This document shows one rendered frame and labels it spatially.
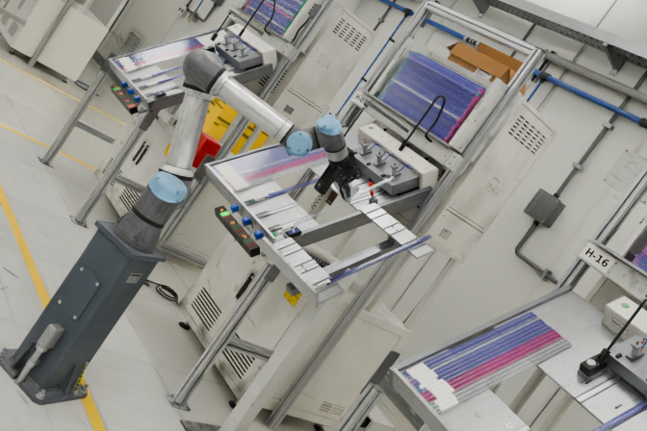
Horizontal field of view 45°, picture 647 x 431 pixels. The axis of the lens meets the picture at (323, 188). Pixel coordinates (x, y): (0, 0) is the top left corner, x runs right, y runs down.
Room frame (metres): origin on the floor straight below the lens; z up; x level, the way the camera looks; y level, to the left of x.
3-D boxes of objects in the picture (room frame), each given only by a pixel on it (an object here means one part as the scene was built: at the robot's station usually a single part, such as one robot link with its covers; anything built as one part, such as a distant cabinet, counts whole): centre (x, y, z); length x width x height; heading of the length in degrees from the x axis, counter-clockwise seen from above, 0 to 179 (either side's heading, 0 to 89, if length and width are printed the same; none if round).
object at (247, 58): (4.50, 0.85, 0.66); 1.01 x 0.73 x 1.31; 131
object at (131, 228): (2.43, 0.40, 0.60); 0.15 x 0.15 x 0.10
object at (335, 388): (3.54, -0.23, 0.31); 0.70 x 0.65 x 0.62; 41
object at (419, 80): (3.42, -0.17, 1.52); 0.51 x 0.13 x 0.27; 41
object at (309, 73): (4.65, 0.71, 0.95); 1.35 x 0.82 x 1.90; 131
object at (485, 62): (3.69, -0.33, 1.82); 0.68 x 0.30 x 0.20; 41
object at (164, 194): (2.44, 0.40, 0.72); 0.13 x 0.12 x 0.14; 3
